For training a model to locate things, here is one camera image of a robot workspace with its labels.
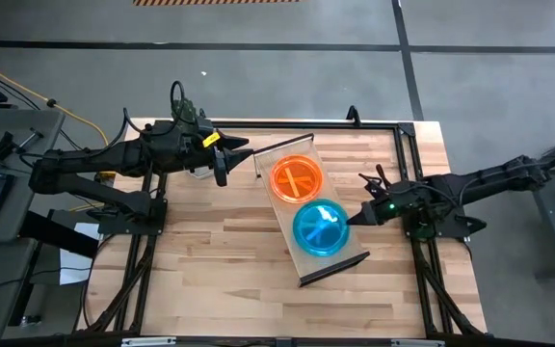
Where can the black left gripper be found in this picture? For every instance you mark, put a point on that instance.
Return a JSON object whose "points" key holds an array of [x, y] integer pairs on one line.
{"points": [[195, 144]]}

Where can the yellow tag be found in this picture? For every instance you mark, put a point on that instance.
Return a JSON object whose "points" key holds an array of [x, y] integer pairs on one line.
{"points": [[211, 140]]}

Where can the white faceted planter pot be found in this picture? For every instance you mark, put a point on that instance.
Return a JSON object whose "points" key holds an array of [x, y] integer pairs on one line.
{"points": [[203, 172]]}

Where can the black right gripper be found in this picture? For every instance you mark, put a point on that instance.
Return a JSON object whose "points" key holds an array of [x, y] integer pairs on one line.
{"points": [[405, 207]]}

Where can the orange transparent plate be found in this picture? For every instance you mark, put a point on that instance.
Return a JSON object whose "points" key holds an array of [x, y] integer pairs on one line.
{"points": [[306, 171], [284, 188]]}

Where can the white paper sheet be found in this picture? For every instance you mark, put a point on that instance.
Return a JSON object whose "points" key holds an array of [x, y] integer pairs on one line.
{"points": [[76, 262]]}

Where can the green cactus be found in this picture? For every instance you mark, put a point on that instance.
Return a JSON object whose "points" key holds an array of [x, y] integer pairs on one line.
{"points": [[190, 110]]}

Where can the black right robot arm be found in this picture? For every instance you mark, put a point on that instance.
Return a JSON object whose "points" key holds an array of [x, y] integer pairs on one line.
{"points": [[489, 180]]}

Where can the large teal transparent plate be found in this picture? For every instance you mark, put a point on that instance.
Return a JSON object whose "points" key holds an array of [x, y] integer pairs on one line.
{"points": [[328, 236]]}

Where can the wooden shelf with black legs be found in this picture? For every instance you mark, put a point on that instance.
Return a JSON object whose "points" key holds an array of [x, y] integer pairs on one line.
{"points": [[277, 214]]}

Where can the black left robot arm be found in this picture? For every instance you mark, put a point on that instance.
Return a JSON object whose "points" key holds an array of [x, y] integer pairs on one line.
{"points": [[94, 159]]}

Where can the black aluminium table frame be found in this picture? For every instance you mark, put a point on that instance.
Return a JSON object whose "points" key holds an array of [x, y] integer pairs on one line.
{"points": [[306, 124]]}

